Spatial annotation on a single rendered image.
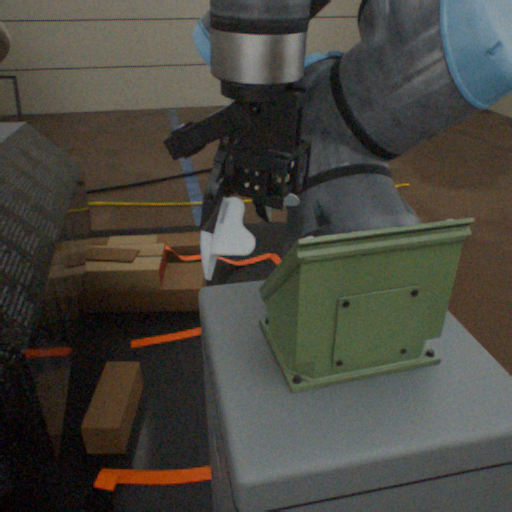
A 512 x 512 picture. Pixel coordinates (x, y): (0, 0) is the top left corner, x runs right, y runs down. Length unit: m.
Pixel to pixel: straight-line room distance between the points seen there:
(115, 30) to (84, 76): 0.64
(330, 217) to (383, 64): 0.18
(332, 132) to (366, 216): 0.12
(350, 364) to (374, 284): 0.12
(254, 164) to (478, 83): 0.25
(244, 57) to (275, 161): 0.10
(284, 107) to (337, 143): 0.17
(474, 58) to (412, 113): 0.08
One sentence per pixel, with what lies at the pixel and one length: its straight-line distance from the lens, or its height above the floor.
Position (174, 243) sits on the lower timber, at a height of 0.12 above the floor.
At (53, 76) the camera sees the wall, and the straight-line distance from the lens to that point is 6.38.
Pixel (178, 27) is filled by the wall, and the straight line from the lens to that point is 6.25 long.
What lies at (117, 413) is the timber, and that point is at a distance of 1.66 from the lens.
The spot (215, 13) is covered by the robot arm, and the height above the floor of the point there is 1.29.
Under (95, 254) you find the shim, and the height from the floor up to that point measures 0.25.
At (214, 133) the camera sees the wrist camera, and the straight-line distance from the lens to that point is 0.52.
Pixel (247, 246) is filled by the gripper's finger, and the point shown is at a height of 1.08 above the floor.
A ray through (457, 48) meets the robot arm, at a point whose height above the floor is 1.26.
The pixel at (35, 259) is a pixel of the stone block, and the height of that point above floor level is 0.67.
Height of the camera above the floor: 1.31
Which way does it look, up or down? 29 degrees down
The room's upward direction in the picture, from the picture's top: straight up
